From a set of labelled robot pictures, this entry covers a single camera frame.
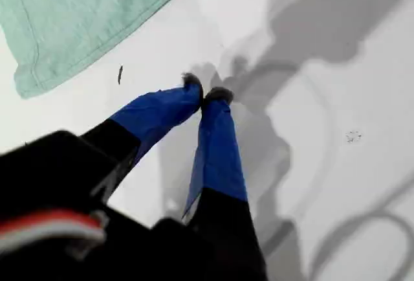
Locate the red and white servo wire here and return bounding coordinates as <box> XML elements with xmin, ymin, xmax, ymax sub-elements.
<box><xmin>0</xmin><ymin>208</ymin><xmax>108</xmax><ymax>249</ymax></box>

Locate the pale green T-shirt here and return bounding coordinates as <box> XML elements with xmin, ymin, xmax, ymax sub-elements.
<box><xmin>0</xmin><ymin>0</ymin><xmax>208</xmax><ymax>100</ymax></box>

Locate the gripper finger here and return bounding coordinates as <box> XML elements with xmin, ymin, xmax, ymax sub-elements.
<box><xmin>181</xmin><ymin>86</ymin><xmax>270</xmax><ymax>281</ymax></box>
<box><xmin>81</xmin><ymin>73</ymin><xmax>204</xmax><ymax>169</ymax></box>

